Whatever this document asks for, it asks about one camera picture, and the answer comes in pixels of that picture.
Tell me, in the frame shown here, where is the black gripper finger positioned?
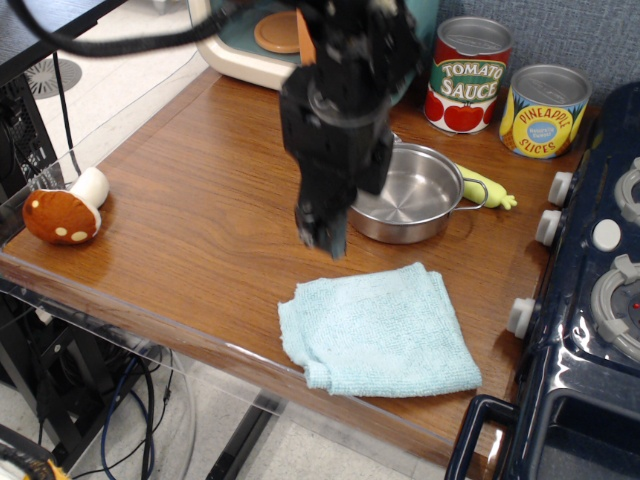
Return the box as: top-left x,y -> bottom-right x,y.
295,207 -> 323,248
324,212 -> 348,259

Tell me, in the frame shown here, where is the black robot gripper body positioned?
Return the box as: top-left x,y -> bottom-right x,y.
278,64 -> 396,221

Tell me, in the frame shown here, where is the light blue cloth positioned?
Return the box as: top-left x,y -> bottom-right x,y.
278,263 -> 482,398

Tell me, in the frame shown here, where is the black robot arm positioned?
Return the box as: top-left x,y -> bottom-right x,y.
279,1 -> 423,259

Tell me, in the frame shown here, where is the stainless steel pot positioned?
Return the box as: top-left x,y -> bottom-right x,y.
349,142 -> 464,245

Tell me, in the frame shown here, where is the teal toy microwave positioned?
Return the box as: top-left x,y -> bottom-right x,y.
187,0 -> 440,105

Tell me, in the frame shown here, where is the tomato sauce can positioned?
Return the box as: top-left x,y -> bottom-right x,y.
424,16 -> 513,134

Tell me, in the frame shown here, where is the yellow-green toy vegetable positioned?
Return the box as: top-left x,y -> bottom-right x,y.
457,164 -> 518,210

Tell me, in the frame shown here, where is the white stove knob lower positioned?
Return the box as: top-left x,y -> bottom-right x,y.
507,298 -> 536,339

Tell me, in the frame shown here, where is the white stove knob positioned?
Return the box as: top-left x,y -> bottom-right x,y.
535,210 -> 561,247
548,172 -> 573,207
507,298 -> 536,339

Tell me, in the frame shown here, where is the pineapple slices can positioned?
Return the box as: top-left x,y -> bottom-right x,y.
499,64 -> 592,159

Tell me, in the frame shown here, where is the white stove knob middle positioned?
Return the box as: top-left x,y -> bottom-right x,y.
535,210 -> 561,247

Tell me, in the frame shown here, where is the white stove knob upper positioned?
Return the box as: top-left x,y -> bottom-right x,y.
548,172 -> 573,207

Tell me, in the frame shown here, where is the brown plush mushroom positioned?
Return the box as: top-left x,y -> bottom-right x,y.
22,167 -> 110,245

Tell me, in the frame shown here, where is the dark blue toy stove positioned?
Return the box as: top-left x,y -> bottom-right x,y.
446,83 -> 639,479

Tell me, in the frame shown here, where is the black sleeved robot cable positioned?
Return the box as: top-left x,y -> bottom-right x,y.
7,0 -> 301,59

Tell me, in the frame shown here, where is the black desk frame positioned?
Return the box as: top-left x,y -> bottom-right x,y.
1,1 -> 122,201

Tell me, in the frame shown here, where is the blue floor cable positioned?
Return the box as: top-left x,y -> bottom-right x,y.
99,354 -> 156,480

